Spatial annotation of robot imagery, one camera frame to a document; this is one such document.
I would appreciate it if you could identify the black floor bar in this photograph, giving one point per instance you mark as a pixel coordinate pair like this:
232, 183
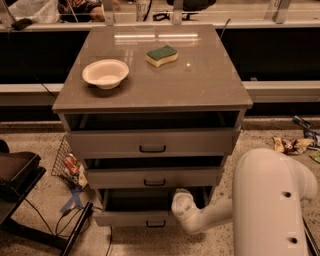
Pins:
86, 213
312, 245

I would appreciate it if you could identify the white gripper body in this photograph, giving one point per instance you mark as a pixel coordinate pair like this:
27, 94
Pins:
182, 204

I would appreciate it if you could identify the snack wrapper on floor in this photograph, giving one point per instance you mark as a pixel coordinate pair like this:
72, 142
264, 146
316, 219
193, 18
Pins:
291, 146

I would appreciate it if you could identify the white paper bowl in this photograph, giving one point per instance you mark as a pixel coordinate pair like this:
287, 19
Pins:
105, 74

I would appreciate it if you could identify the black tray stand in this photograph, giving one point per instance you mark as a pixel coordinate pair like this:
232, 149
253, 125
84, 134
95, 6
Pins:
19, 173

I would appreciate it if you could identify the blue snack bag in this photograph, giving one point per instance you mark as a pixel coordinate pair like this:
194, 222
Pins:
307, 131

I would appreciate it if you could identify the grey drawer cabinet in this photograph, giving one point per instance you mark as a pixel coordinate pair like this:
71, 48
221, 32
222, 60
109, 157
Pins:
199, 90

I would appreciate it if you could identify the black floor bar right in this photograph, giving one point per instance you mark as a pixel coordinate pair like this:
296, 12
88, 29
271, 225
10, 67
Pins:
312, 245

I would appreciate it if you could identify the white plastic bag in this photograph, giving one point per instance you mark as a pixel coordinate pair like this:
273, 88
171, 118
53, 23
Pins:
39, 11

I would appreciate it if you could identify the wire mesh basket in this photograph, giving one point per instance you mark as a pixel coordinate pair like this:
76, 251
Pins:
77, 181

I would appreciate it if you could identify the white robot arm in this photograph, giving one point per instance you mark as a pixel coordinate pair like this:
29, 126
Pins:
268, 191

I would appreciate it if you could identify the white paper cup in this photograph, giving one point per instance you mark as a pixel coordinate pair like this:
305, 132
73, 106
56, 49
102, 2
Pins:
142, 9

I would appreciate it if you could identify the green packet on floor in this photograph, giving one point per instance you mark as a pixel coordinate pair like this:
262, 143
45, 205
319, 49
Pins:
315, 155

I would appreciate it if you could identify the green yellow sponge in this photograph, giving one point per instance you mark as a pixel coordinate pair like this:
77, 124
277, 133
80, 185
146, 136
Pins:
161, 56

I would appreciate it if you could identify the black floor bar left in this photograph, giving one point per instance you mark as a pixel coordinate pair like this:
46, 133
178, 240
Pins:
86, 213

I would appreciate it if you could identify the red soda can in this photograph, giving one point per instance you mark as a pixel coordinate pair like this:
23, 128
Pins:
71, 164

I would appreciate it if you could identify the seated person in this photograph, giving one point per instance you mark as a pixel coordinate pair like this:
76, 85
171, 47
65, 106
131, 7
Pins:
81, 10

